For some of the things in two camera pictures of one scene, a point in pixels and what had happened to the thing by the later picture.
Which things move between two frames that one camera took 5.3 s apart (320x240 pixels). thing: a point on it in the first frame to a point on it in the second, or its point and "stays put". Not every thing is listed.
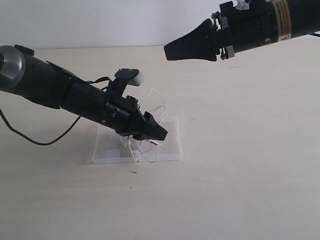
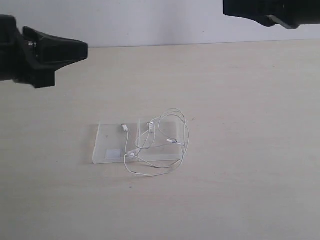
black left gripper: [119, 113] to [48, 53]
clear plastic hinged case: [110, 147] stays put
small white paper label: [113, 153] stays put
